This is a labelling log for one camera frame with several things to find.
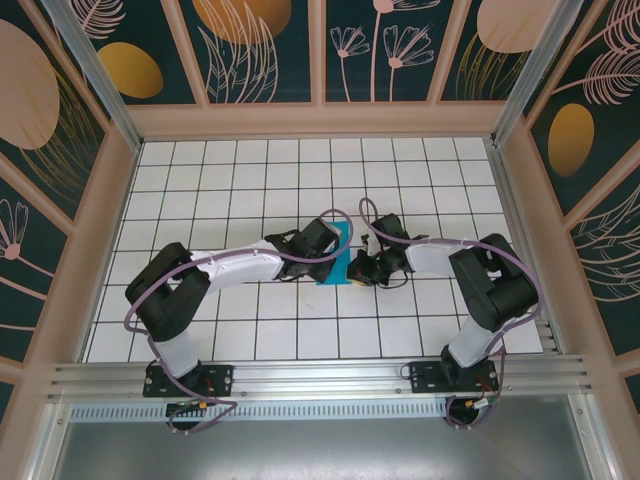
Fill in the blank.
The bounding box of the teal cloth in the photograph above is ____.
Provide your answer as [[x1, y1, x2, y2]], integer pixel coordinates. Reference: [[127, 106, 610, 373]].
[[315, 219, 352, 288]]

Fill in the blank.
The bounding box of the grey metal sheet panel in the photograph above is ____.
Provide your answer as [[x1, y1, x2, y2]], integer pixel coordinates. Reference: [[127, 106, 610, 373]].
[[49, 419, 610, 480]]

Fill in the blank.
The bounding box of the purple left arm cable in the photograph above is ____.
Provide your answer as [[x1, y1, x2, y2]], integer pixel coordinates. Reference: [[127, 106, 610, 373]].
[[123, 207, 357, 437]]

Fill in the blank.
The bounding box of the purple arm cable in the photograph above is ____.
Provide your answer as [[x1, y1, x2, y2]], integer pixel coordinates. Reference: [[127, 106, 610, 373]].
[[123, 207, 357, 437], [358, 197, 545, 432]]

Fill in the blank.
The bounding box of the thin black right camera cable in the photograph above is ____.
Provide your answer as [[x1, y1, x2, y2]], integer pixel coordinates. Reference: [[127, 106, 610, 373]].
[[377, 268, 410, 291]]

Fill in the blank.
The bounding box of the aluminium mounting rail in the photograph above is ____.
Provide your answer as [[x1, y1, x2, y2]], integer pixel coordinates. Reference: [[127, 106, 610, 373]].
[[47, 353, 597, 402]]

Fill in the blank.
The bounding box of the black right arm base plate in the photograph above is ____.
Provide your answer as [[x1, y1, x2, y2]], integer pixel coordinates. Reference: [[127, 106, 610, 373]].
[[408, 359, 499, 397]]

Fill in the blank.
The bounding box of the aluminium side rail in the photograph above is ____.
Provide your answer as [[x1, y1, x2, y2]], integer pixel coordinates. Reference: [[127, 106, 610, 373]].
[[486, 138, 567, 357]]

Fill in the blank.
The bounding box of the perforated metal cable tray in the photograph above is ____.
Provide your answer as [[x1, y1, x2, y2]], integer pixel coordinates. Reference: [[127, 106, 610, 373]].
[[69, 403, 577, 423]]

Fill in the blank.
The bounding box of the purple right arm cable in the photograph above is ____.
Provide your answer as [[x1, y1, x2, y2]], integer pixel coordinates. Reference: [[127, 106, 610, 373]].
[[358, 197, 545, 432]]

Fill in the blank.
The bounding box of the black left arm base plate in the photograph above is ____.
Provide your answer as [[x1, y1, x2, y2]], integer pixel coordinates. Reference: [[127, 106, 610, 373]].
[[143, 362, 235, 399]]

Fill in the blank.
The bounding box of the aluminium frame post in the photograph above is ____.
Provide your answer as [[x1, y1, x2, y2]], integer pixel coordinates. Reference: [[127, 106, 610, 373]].
[[491, 0, 599, 147], [42, 0, 144, 152]]

